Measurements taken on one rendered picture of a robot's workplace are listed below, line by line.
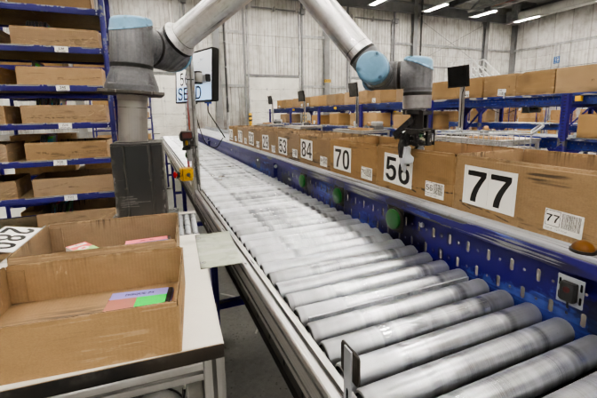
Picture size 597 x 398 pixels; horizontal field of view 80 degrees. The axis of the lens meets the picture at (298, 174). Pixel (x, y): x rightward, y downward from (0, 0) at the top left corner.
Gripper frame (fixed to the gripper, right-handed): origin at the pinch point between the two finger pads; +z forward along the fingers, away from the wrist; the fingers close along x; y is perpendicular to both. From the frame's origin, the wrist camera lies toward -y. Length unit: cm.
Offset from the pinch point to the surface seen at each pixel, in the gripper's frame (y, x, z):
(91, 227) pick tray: -29, -101, 16
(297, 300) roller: 26, -53, 24
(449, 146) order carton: -11.0, 28.5, -5.6
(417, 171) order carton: 3.9, -0.4, 0.5
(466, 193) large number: 24.7, -0.5, 3.6
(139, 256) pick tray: 6, -87, 14
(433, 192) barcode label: 12.1, -0.5, 5.9
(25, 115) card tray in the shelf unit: -137, -142, -20
